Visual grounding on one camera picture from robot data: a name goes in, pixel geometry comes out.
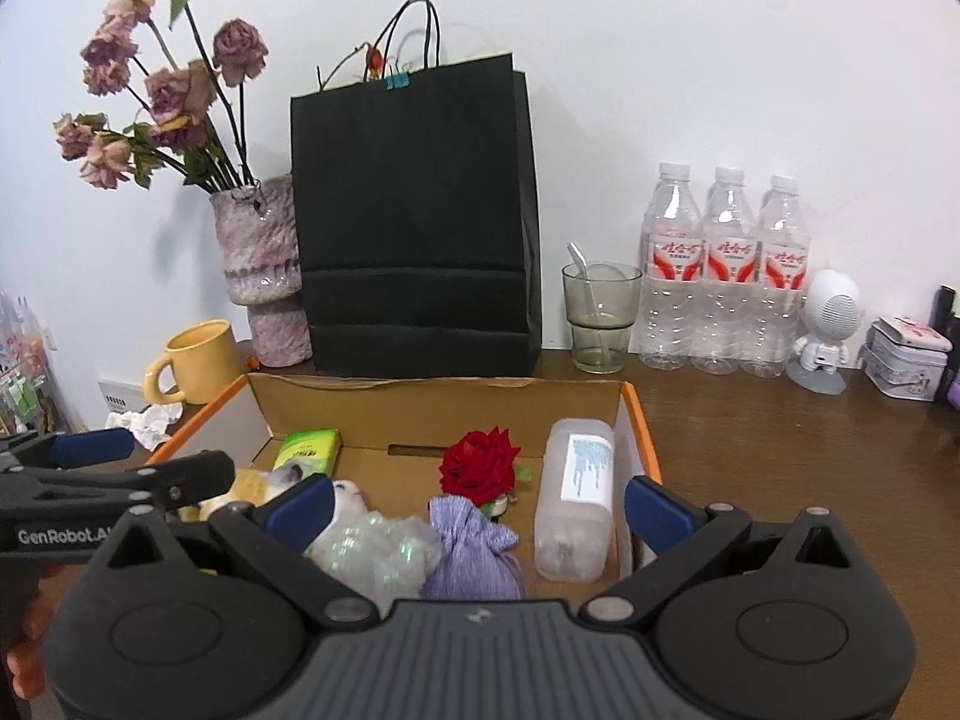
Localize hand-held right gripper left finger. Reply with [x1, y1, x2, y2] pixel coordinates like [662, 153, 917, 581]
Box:
[97, 475, 380, 631]

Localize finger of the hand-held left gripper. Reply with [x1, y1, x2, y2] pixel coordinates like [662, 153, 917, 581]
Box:
[22, 450, 236, 512]
[0, 427, 137, 472]

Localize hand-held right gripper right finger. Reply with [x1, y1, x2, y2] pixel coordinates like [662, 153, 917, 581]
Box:
[583, 475, 863, 629]

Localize yellow and white plush toy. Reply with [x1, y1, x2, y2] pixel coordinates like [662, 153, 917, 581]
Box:
[176, 465, 368, 526]

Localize iridescent mesh pouch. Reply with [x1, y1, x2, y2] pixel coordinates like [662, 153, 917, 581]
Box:
[304, 510, 443, 616]

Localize translucent plastic box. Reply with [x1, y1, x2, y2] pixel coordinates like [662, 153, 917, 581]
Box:
[534, 417, 617, 583]

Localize purple drawstring pouch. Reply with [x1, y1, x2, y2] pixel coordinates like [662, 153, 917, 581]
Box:
[420, 495, 526, 602]

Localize red fabric rose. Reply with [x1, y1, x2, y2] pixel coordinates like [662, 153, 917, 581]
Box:
[438, 426, 535, 522]

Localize red cardboard box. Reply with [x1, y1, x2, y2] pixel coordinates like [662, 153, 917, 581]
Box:
[142, 371, 665, 605]

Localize person's left hand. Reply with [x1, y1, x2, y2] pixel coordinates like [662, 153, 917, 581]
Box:
[6, 566, 65, 700]

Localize small crumpled white tissue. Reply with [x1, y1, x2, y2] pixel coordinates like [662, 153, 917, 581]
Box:
[105, 403, 185, 447]

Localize green tissue packet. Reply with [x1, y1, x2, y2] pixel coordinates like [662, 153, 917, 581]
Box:
[270, 429, 343, 477]

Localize yellow mug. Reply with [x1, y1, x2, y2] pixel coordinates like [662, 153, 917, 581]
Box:
[142, 319, 247, 406]

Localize glass cup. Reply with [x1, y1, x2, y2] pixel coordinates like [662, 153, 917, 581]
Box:
[562, 261, 643, 374]

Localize purple mottled vase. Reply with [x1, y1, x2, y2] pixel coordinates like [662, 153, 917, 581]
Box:
[208, 174, 312, 368]

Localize clear water bottle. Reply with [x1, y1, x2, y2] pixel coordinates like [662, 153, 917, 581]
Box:
[742, 175, 812, 380]
[690, 166, 762, 377]
[637, 161, 706, 372]

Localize clear plastic spoon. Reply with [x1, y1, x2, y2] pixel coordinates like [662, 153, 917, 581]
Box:
[568, 242, 612, 361]

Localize white robot figurine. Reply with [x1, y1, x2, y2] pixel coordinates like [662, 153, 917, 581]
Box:
[785, 268, 863, 396]

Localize grey floral tin box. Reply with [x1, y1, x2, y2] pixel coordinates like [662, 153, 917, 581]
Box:
[862, 343, 952, 402]

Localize pink lid tin box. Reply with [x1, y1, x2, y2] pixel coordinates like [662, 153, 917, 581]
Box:
[870, 315, 953, 353]

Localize black paper bag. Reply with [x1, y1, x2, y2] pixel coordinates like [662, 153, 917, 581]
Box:
[289, 0, 544, 378]

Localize black small box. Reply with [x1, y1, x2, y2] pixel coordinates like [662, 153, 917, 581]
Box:
[934, 285, 960, 383]

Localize dried pink roses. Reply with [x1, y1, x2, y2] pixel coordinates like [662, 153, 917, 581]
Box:
[52, 0, 269, 192]

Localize wire rack with sundries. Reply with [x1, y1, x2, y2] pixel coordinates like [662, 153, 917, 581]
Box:
[0, 289, 57, 436]

